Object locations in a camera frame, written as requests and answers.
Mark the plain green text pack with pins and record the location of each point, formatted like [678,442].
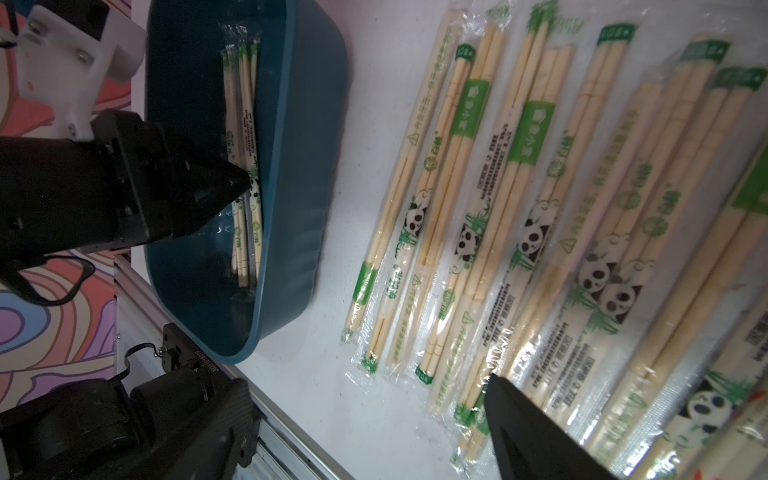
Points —
[611,45]

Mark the green print chopstick pack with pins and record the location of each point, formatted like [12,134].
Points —
[239,69]

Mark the twin panda chopstick pack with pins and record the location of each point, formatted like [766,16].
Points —
[665,144]

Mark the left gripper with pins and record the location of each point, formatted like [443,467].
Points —
[130,185]

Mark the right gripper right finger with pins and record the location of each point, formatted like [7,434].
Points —
[527,444]

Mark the green band pack table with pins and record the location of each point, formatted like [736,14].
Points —
[735,233]

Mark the teal storage box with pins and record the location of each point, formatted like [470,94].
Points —
[302,83]

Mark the green band pack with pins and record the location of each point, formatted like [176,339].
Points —
[459,143]
[449,31]

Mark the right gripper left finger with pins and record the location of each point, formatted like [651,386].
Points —
[196,432]

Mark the slim panda chopstick pack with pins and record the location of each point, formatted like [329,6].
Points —
[492,203]

